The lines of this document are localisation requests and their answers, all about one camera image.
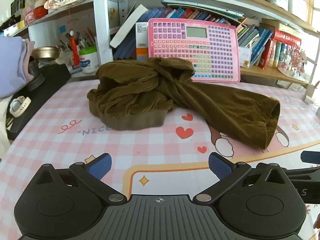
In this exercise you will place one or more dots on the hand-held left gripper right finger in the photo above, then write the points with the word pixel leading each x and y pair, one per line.
pixel 221 166

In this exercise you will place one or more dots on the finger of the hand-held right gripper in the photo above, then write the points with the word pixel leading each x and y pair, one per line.
pixel 305 173
pixel 311 157

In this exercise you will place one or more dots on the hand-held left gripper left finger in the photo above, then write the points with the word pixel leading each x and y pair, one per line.
pixel 100 166

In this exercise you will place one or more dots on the colourful acrylic ornament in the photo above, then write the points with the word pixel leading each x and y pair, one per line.
pixel 293 61

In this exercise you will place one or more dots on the white smartwatch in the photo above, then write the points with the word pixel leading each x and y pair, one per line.
pixel 17 106

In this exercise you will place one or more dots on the dark round disc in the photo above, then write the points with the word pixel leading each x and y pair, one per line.
pixel 36 81

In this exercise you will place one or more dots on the white jar with green lid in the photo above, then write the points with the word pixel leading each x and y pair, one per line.
pixel 88 60

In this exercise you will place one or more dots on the pink toy learning tablet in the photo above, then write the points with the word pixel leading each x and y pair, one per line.
pixel 220 55

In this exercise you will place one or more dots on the small white box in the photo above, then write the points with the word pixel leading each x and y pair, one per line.
pixel 245 56

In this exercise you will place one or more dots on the red boxed book set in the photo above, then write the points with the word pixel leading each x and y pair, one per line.
pixel 282 47

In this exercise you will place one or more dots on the red tassel ornament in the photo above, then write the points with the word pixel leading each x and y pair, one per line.
pixel 74 47

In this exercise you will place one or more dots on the brass bowl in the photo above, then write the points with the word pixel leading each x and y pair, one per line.
pixel 45 53

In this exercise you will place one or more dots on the orange and white box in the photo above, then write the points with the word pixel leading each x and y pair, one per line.
pixel 142 47

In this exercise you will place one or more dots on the bundle of pens and pencils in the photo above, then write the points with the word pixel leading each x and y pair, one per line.
pixel 80 38

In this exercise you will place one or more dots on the row of thin leaning books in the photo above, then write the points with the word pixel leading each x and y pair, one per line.
pixel 255 38

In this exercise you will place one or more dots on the lilac cloth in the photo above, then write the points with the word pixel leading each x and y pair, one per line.
pixel 11 65

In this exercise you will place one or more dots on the thick white book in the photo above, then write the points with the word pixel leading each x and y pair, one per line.
pixel 128 26

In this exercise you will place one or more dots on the row of dark blue books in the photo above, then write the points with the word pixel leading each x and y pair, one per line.
pixel 165 12

